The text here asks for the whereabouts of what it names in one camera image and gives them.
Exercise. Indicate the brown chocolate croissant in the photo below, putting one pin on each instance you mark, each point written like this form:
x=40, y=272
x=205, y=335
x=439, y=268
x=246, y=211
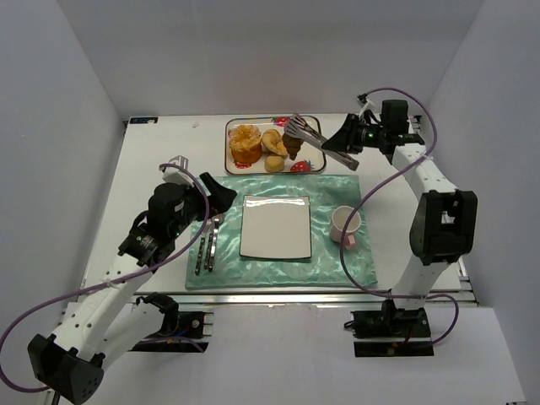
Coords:
x=292, y=145

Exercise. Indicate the white square plate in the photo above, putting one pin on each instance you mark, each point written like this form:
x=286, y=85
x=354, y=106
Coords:
x=276, y=228

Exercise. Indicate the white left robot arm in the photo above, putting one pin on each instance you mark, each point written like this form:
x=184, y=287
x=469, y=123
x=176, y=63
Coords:
x=72, y=360

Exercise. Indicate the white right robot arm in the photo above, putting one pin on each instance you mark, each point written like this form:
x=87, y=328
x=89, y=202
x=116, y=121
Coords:
x=443, y=225

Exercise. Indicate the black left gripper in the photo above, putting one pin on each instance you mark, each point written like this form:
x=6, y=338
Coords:
x=207, y=192

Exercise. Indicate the small round yellow bun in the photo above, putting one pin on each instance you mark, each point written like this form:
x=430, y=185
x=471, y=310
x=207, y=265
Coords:
x=274, y=163

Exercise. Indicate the pink mug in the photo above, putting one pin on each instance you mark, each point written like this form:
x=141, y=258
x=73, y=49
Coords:
x=345, y=220

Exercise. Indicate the silver spoon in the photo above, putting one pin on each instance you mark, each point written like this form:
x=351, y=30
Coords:
x=211, y=248

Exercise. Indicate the oval sandwich bun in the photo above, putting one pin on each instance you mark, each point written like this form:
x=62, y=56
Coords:
x=272, y=141

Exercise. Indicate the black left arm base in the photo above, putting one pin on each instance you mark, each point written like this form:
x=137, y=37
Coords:
x=182, y=331

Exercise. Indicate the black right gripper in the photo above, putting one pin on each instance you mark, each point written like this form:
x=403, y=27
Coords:
x=352, y=134

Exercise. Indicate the silver fork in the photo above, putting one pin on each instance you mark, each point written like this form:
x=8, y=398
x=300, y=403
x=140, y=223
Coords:
x=201, y=247

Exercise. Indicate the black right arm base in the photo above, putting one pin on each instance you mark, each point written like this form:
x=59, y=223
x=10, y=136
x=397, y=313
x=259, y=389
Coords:
x=406, y=335

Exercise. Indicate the green satin placemat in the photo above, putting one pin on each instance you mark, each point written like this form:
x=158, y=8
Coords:
x=327, y=266

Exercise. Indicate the silver metal tongs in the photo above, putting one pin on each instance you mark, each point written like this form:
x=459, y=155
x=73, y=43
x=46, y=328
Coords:
x=297, y=127

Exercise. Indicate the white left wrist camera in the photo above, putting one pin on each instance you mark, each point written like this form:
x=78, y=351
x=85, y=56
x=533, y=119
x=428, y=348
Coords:
x=175, y=176

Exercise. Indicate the large orange muffin bread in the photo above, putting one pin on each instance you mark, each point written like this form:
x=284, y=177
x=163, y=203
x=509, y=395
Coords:
x=245, y=144

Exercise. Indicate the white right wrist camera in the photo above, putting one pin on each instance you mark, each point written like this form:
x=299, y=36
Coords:
x=367, y=105

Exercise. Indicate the aluminium table frame rail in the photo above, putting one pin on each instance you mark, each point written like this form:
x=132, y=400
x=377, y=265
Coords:
x=287, y=296

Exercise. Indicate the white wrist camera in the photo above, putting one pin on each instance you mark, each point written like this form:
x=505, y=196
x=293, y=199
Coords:
x=367, y=105
x=175, y=176

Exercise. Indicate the strawberry pattern tray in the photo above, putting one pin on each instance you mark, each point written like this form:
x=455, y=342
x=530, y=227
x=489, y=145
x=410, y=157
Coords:
x=309, y=159

